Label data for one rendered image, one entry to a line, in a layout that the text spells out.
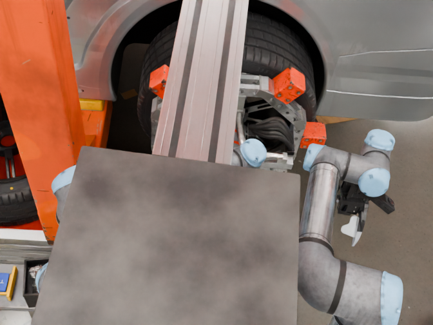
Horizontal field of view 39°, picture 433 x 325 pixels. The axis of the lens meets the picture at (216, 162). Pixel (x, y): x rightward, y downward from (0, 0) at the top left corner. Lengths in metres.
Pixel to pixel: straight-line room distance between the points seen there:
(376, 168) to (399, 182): 1.75
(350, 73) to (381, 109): 0.25
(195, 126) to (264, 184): 0.11
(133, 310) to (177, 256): 0.07
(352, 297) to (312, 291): 0.08
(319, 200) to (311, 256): 0.18
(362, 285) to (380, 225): 1.87
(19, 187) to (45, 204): 0.45
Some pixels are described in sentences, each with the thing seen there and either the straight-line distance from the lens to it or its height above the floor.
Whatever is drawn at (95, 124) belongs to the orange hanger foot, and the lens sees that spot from 2.43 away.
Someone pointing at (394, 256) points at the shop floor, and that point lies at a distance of 3.08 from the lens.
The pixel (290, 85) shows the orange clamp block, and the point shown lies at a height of 1.15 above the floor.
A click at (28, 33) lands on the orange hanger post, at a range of 1.46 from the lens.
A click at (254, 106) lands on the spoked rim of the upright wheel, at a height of 0.91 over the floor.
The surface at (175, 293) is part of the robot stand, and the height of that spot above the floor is 2.03.
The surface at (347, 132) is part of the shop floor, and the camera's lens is 3.42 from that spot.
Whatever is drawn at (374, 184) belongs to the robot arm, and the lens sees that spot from 1.57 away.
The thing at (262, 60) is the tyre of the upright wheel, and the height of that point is 1.16.
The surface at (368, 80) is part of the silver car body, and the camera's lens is 2.32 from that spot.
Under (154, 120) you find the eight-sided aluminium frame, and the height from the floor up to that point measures 0.92.
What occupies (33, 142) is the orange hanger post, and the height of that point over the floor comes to 1.17.
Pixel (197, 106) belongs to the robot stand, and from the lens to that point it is 0.72.
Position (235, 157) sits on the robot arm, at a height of 1.28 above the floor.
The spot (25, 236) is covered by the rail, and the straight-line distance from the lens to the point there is 2.53.
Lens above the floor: 2.58
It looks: 55 degrees down
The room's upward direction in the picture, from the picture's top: 9 degrees clockwise
